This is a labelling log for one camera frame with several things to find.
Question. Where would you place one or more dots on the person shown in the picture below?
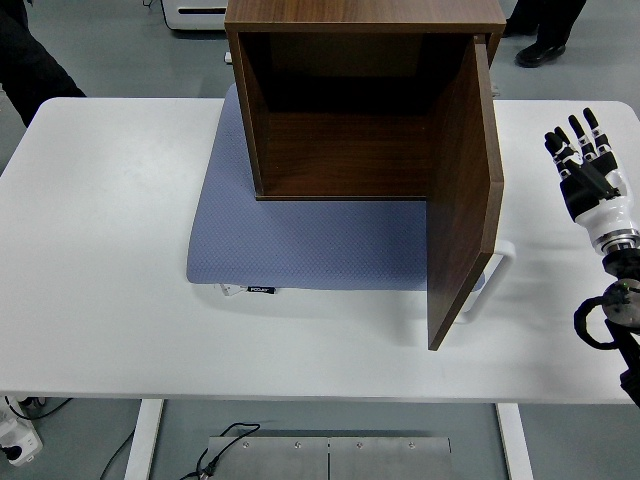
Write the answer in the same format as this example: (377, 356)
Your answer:
(30, 60)
(547, 30)

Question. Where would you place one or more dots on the brown wooden cabinet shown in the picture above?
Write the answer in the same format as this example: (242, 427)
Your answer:
(350, 10)

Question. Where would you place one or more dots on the white power strip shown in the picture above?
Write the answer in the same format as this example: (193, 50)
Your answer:
(20, 442)

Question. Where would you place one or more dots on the small white bracket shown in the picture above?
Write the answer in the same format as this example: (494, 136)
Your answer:
(227, 57)
(495, 89)

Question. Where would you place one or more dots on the brown wooden cabinet door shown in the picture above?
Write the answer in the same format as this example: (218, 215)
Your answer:
(460, 200)

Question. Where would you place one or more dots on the grey metal plate with screws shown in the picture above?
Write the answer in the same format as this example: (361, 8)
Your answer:
(280, 457)

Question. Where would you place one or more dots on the black mat label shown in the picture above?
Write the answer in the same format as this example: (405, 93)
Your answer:
(262, 289)

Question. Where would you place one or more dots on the white mat tag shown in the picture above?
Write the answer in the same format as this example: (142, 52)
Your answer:
(230, 290)

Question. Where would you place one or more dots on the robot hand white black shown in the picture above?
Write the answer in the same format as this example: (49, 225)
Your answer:
(602, 207)

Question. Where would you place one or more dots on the blue-grey textured mat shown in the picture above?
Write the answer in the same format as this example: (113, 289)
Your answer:
(300, 240)

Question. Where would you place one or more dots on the white appliance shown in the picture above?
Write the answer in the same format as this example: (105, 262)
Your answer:
(195, 17)

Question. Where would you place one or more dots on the white table leg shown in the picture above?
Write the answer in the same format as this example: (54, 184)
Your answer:
(144, 440)
(515, 440)

